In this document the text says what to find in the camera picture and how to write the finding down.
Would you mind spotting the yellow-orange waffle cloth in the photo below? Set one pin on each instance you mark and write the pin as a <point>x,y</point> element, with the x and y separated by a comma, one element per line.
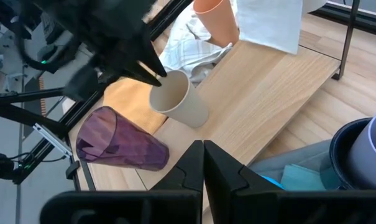
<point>131,102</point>

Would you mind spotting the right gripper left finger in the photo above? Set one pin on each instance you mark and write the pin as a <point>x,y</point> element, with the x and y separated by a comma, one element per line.
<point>187,177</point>

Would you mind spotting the teal cloth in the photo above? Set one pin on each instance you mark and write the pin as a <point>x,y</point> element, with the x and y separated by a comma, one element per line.
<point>302,179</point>

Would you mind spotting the wooden shelf with black frame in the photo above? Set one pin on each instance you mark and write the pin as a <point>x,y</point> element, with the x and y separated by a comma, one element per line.
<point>253,93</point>

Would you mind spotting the dark navy mug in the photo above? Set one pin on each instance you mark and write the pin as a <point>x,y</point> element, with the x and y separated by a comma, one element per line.
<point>340,155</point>

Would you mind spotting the grey cloth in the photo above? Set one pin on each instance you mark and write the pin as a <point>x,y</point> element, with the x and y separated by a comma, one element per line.
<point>299,152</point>

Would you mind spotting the white plaid dish towel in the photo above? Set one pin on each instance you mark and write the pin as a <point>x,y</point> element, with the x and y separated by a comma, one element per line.
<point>190,49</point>

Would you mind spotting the purple faceted plastic tumbler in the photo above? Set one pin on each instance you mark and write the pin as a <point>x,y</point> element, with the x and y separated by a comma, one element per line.
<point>122,143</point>

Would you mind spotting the orange plastic cup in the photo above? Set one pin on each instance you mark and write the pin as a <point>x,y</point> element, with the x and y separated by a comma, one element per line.
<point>218,25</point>

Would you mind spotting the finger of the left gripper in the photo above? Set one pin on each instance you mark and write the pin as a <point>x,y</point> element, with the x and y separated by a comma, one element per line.
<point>135,73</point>
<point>148,56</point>

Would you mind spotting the lavender plastic cup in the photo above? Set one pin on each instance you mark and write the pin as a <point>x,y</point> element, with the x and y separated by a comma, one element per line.
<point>368,155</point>

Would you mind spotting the beige plastic cup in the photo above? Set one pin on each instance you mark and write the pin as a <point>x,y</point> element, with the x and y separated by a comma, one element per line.
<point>184,105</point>

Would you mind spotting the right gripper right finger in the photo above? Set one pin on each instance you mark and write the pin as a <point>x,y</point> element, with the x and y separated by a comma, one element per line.
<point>225,174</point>

